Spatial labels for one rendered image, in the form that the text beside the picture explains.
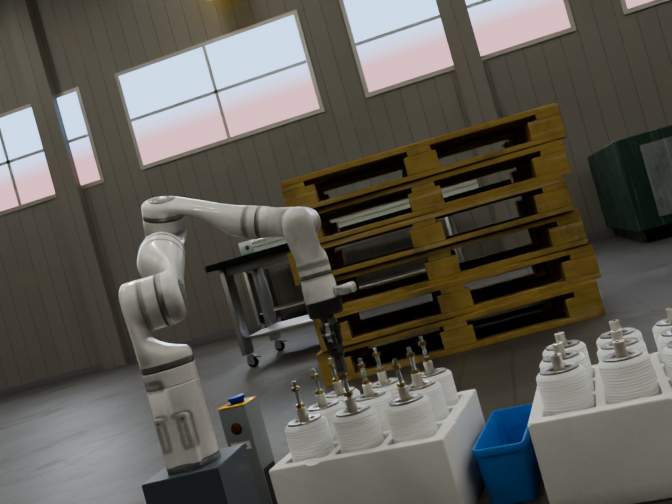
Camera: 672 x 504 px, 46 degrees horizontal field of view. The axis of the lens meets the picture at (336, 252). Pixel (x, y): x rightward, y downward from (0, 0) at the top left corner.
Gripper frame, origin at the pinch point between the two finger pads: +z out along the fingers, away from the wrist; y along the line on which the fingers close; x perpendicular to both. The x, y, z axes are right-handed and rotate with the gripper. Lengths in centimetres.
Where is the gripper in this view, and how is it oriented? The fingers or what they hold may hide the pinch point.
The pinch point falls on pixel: (340, 364)
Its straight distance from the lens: 168.2
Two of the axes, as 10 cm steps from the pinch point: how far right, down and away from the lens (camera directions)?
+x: 9.6, -2.6, -1.0
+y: -1.0, 0.2, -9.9
